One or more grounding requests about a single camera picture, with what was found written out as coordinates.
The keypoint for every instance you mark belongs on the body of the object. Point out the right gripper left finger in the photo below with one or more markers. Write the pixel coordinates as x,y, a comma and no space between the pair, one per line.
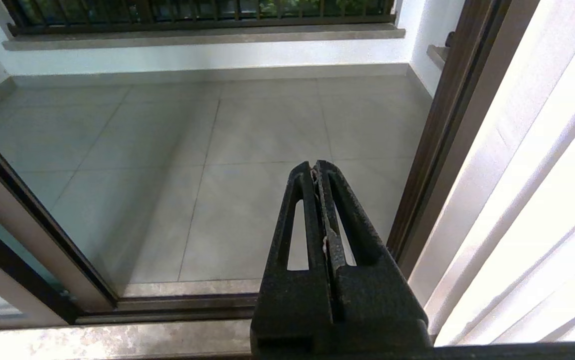
297,290

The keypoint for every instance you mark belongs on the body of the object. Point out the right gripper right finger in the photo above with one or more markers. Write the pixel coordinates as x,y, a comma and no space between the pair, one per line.
367,280

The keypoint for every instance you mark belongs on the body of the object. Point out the sliding glass door brown frame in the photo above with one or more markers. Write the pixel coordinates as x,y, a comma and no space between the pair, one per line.
32,235

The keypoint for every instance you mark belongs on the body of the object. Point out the short brown stone sill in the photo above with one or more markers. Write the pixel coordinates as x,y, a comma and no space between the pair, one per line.
437,54

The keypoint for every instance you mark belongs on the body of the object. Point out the long brown stone sill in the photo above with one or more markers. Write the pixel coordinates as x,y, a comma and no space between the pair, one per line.
207,37

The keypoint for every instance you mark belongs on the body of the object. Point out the black balcony railing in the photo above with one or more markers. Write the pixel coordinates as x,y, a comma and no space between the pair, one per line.
192,12

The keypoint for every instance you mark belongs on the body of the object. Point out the fixed glass panel brown frame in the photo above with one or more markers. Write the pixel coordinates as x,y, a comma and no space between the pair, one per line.
7,280

